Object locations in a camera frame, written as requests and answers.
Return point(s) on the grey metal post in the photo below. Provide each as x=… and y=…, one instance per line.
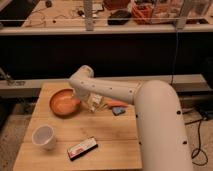
x=88, y=15

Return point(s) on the blue sponge block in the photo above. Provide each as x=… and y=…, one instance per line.
x=118, y=110

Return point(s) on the black and white box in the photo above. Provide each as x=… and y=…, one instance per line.
x=82, y=148

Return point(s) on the white tube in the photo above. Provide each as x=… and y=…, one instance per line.
x=95, y=101

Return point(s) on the orange basket on shelf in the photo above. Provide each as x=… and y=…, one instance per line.
x=142, y=15

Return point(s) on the orange carrot toy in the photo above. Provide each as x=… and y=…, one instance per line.
x=115, y=103

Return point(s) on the metal clamp at left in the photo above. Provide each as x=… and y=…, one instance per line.
x=9, y=80

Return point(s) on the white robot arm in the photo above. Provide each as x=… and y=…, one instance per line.
x=161, y=130

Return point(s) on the white plastic cup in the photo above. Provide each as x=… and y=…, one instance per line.
x=44, y=137

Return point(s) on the orange ceramic bowl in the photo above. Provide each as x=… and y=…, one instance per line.
x=63, y=103

